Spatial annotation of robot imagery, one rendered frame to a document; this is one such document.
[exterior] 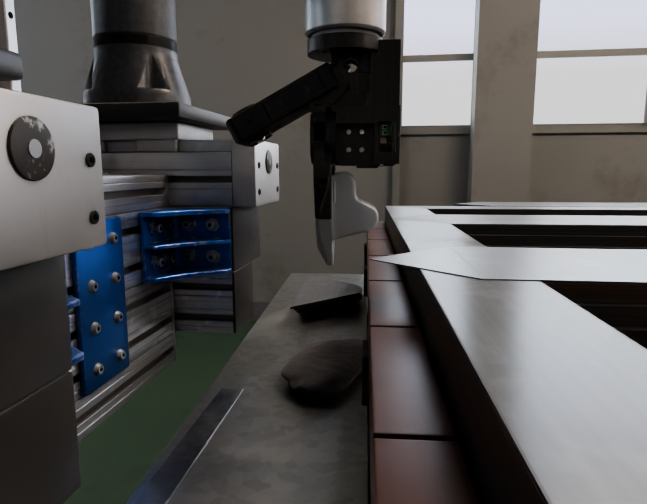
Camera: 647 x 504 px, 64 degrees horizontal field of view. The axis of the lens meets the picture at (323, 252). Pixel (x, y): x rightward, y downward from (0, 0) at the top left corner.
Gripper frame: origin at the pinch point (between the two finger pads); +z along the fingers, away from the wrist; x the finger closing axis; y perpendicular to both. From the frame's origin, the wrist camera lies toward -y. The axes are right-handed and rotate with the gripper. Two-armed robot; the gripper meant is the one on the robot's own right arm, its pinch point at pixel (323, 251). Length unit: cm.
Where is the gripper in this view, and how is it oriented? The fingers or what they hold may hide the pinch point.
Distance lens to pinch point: 52.0
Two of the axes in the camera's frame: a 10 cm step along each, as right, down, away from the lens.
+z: 0.0, 9.9, 1.6
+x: 0.8, -1.6, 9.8
